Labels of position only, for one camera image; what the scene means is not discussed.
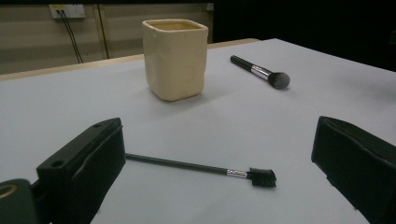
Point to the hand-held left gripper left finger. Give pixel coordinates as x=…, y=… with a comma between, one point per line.
x=87, y=174

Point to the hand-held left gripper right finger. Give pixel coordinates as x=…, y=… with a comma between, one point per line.
x=358, y=168

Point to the black eyebrow comb brush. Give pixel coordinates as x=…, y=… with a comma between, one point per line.
x=263, y=178

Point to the black powder makeup brush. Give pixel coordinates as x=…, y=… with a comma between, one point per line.
x=278, y=80

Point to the cream square cup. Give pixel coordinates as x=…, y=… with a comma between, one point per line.
x=176, y=62

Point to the white table sheet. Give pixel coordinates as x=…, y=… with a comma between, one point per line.
x=224, y=124

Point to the white wall socket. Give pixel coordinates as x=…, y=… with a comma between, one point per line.
x=73, y=11

